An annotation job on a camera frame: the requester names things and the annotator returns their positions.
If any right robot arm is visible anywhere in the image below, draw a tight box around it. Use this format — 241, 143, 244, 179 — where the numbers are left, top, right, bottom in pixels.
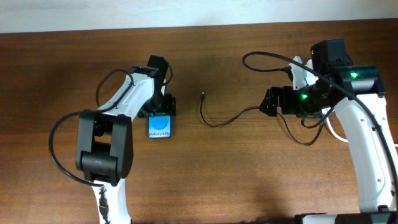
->
259, 40, 397, 223

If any blue screen Galaxy smartphone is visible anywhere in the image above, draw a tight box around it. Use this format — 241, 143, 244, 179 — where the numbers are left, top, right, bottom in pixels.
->
148, 115, 172, 139

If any black USB charging cable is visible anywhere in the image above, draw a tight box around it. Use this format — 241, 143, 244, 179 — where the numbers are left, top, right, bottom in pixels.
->
200, 91, 335, 147

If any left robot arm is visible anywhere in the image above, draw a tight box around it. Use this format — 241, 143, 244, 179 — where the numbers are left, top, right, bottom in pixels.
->
75, 55, 176, 224

